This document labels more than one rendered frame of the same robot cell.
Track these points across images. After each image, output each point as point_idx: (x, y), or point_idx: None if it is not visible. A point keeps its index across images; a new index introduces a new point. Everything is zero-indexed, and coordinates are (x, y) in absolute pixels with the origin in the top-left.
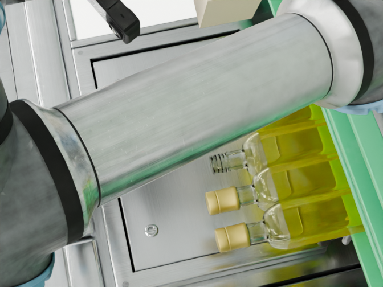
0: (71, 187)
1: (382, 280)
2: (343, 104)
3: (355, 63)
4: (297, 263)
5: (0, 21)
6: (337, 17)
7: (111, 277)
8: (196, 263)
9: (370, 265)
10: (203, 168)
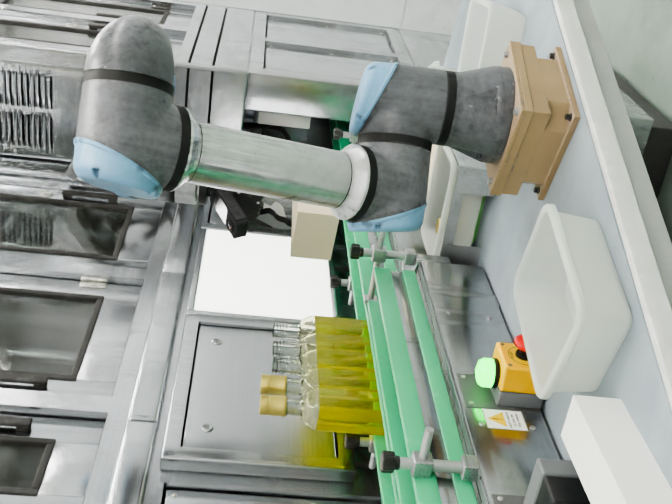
0: (189, 132)
1: None
2: (357, 207)
3: (365, 174)
4: (326, 484)
5: None
6: (360, 150)
7: (159, 454)
8: (237, 454)
9: None
10: None
